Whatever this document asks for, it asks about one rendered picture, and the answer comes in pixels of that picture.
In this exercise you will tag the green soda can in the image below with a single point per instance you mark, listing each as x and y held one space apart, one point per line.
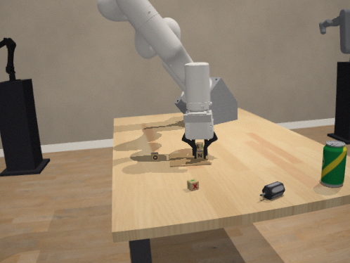
334 163

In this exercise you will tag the tan square mat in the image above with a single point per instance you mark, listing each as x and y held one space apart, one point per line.
186 159

